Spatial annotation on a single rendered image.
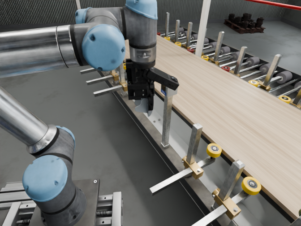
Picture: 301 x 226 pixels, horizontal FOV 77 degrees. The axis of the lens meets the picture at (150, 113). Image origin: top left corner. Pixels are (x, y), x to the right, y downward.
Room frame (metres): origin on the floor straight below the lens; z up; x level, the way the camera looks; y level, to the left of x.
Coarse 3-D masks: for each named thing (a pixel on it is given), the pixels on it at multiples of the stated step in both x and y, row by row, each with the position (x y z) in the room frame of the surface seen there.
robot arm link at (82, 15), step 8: (88, 8) 0.48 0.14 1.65; (96, 8) 0.49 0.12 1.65; (104, 8) 0.49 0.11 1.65; (112, 8) 0.49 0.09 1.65; (120, 8) 0.50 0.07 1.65; (80, 16) 0.46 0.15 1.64; (88, 16) 0.46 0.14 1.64; (112, 16) 0.46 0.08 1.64; (120, 16) 0.47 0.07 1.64; (120, 24) 0.47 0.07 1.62
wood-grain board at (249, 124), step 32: (160, 64) 1.81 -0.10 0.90; (192, 64) 1.81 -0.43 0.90; (192, 96) 1.23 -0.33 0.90; (224, 96) 1.23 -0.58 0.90; (256, 96) 1.23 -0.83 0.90; (224, 128) 0.87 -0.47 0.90; (256, 128) 0.87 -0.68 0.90; (288, 128) 0.87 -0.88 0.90; (256, 160) 0.62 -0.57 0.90; (288, 160) 0.62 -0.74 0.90; (288, 192) 0.44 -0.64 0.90
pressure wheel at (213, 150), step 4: (212, 144) 0.73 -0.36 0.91; (216, 144) 0.73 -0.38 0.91; (208, 148) 0.70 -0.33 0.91; (212, 148) 0.70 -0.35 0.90; (216, 148) 0.70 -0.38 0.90; (220, 148) 0.70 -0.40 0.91; (208, 152) 0.68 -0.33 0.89; (212, 152) 0.67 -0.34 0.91; (216, 152) 0.67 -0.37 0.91; (220, 152) 0.67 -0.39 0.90; (212, 156) 0.66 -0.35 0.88; (216, 156) 0.66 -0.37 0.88
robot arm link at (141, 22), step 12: (132, 0) 0.49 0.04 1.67; (144, 0) 0.48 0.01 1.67; (132, 12) 0.48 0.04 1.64; (144, 12) 0.48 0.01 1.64; (156, 12) 0.50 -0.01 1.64; (132, 24) 0.47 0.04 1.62; (144, 24) 0.48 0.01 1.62; (156, 24) 0.51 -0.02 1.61; (132, 36) 0.48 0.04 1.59; (144, 36) 0.48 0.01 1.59; (156, 36) 0.51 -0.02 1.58; (144, 48) 0.48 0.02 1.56
